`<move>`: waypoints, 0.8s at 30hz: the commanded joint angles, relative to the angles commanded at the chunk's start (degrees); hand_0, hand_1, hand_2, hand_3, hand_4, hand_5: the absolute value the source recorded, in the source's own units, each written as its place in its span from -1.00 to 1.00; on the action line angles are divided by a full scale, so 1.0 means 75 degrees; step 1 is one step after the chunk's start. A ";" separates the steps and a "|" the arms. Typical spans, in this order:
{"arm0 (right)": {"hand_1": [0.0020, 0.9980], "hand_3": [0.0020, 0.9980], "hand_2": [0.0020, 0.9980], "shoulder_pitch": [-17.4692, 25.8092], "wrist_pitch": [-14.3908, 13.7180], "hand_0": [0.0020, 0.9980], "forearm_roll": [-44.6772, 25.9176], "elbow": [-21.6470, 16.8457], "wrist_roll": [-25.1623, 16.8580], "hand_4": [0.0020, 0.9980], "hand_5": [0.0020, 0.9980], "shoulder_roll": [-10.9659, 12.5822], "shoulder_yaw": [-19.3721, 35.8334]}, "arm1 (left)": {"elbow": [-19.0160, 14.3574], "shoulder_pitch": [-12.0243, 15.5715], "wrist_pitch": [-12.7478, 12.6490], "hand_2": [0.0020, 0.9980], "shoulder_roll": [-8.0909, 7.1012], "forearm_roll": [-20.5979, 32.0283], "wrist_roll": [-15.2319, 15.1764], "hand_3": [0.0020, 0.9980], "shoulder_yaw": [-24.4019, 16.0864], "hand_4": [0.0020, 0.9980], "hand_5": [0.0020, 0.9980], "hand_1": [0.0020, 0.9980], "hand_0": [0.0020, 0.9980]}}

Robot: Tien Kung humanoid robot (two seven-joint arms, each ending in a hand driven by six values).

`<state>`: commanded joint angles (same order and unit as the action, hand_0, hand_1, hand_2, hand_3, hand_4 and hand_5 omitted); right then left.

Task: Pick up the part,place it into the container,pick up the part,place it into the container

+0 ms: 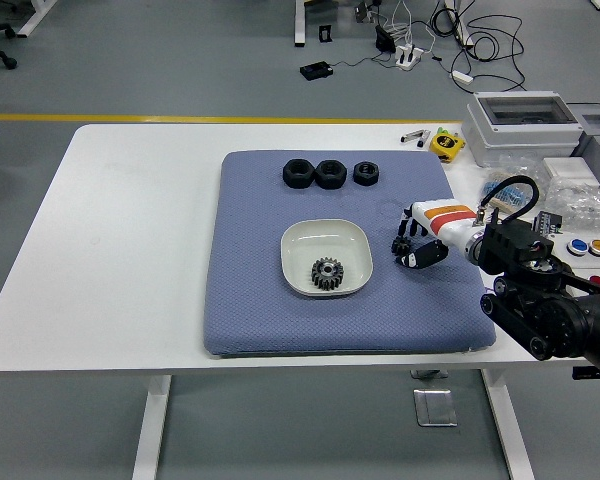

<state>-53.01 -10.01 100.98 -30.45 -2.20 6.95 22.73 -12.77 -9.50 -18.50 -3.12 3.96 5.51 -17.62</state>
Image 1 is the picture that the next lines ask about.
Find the yellow floor tape line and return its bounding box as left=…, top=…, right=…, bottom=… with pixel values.
left=0, top=113, right=464, bottom=125

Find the white orange robot right hand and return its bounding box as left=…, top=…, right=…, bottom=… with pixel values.
left=393, top=198, right=483, bottom=270

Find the grey electrical enclosure box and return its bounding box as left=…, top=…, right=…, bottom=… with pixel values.
left=461, top=90, right=586, bottom=168

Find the yellow tape measure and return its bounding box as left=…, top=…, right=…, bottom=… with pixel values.
left=428, top=127, right=466, bottom=163

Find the white square dish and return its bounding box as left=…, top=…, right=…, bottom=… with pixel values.
left=279, top=218, right=374, bottom=297

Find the black labelled module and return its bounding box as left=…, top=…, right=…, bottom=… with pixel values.
left=536, top=209, right=565, bottom=235

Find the small black hex nut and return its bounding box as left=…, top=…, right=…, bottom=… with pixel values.
left=352, top=160, right=380, bottom=187

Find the white table leg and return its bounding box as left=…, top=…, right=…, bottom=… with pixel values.
left=131, top=374, right=173, bottom=480
left=481, top=368, right=536, bottom=480

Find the blue resistor tape roll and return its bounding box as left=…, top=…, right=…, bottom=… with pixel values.
left=481, top=171, right=529, bottom=207

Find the blue-grey padded mat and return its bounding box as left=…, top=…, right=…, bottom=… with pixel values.
left=203, top=149, right=497, bottom=358

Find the metal floor plate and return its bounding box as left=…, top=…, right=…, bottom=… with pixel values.
left=412, top=388, right=458, bottom=428

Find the white power strip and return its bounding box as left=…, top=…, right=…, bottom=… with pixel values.
left=395, top=43, right=425, bottom=71

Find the large black hex nut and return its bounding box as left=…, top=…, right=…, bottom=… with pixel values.
left=313, top=158, right=348, bottom=191
left=281, top=158, right=315, bottom=190

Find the black power adapter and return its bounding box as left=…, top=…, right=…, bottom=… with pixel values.
left=299, top=61, right=335, bottom=82

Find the black charger brick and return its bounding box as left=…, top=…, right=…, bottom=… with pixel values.
left=374, top=24, right=396, bottom=54

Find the white desk leg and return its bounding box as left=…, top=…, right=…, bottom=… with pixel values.
left=293, top=0, right=310, bottom=49
left=17, top=0, right=60, bottom=39

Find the black floor cable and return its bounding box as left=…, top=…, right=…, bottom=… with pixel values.
left=432, top=0, right=527, bottom=94

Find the clear plastic bag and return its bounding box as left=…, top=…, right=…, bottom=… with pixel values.
left=539, top=177, right=600, bottom=234
left=489, top=152, right=551, bottom=184

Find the silver black marker pen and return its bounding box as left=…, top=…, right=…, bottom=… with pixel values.
left=399, top=129, right=431, bottom=149

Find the large black gear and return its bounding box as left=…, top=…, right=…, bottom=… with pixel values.
left=310, top=256, right=347, bottom=293

